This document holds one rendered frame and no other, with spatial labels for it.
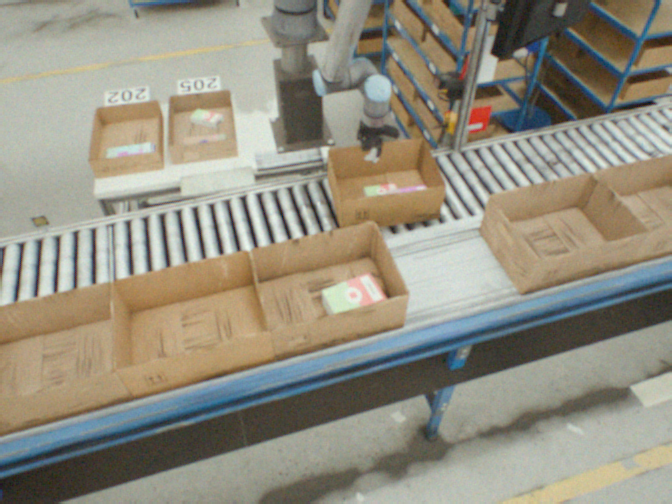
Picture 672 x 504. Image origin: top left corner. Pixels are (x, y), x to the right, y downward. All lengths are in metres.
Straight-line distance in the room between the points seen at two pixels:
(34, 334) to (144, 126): 1.19
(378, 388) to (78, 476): 0.94
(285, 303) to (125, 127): 1.35
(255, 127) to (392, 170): 0.69
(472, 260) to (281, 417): 0.80
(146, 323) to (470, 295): 0.99
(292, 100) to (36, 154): 2.24
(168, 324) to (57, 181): 2.24
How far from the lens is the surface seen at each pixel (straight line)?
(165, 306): 1.68
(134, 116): 2.66
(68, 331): 1.75
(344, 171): 2.15
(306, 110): 2.27
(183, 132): 2.52
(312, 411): 1.73
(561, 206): 2.01
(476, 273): 1.74
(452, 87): 2.22
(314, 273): 1.68
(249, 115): 2.57
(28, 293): 2.09
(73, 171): 3.77
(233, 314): 1.61
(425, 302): 1.64
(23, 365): 1.73
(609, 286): 1.82
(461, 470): 2.37
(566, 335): 2.02
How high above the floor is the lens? 2.21
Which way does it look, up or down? 50 degrees down
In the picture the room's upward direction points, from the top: straight up
